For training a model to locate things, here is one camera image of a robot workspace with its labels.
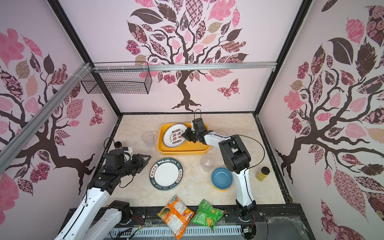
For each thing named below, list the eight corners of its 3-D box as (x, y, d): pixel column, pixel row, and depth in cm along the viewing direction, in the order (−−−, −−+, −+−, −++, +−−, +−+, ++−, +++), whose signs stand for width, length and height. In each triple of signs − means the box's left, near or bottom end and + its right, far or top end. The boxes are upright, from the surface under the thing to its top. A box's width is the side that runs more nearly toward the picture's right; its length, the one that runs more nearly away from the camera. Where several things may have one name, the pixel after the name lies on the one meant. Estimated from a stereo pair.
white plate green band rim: (147, 190, 83) (146, 188, 81) (153, 159, 95) (152, 157, 93) (182, 190, 83) (181, 188, 81) (183, 159, 95) (183, 157, 93)
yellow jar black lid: (254, 178, 87) (260, 171, 80) (257, 171, 90) (263, 164, 82) (261, 182, 86) (267, 176, 78) (264, 175, 88) (270, 168, 81)
